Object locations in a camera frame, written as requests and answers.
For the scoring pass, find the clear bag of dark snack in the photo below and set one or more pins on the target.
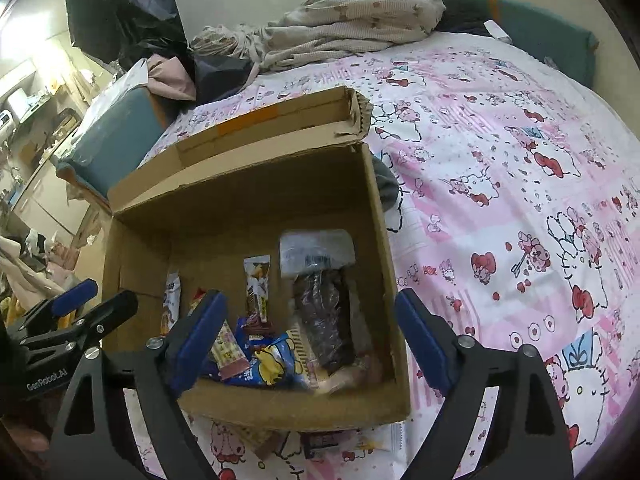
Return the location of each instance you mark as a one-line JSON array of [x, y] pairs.
[[322, 310]]

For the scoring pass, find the white packet navy end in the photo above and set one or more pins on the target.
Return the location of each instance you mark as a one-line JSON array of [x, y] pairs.
[[380, 436]]

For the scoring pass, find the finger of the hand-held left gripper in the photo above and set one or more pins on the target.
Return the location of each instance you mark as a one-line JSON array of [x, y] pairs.
[[75, 297], [112, 310]]

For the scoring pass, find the small white object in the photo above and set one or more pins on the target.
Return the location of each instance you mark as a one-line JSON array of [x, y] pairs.
[[496, 30]]

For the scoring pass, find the cardboard box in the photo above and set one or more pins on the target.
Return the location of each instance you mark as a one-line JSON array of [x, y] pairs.
[[225, 200]]

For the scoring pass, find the crumpled floral quilt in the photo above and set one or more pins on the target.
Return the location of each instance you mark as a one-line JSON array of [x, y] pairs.
[[350, 15]]

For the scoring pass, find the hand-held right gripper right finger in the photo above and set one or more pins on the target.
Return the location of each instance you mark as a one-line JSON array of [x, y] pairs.
[[425, 340]]

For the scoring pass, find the navy red snack packet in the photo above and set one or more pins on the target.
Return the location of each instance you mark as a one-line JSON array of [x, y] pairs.
[[255, 331]]

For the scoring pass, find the dark snack packet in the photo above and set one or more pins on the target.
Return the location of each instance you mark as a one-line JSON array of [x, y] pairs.
[[320, 445]]

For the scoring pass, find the white brown print snack packet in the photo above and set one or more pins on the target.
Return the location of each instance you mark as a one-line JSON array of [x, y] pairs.
[[171, 305]]

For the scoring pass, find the blue yellow cartoon snack packet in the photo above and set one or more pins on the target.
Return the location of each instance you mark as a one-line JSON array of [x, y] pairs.
[[272, 365]]

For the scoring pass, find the large black plastic bag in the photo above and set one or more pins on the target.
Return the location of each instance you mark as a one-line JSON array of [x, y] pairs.
[[125, 5]]

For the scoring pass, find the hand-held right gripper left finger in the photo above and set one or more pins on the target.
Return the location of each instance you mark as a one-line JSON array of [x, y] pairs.
[[200, 340]]

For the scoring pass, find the teal padded bed board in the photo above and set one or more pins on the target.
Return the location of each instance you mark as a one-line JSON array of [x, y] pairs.
[[535, 25], [110, 145]]

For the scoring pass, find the pink cartoon printed bed sheet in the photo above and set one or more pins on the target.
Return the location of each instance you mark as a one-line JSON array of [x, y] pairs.
[[500, 160]]

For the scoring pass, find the pink cloth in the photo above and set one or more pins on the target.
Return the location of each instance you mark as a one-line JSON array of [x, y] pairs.
[[170, 80]]

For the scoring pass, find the white kitchen cabinets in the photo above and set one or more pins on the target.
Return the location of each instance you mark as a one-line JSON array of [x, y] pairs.
[[45, 200]]

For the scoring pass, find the brown striped snack stick packet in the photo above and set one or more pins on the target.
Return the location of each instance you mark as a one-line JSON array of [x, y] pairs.
[[257, 285]]

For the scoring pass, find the small dark bag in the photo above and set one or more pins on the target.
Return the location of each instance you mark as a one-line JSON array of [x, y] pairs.
[[220, 77]]

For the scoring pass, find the white cone print snack packet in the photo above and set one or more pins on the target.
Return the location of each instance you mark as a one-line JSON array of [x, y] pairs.
[[227, 347]]

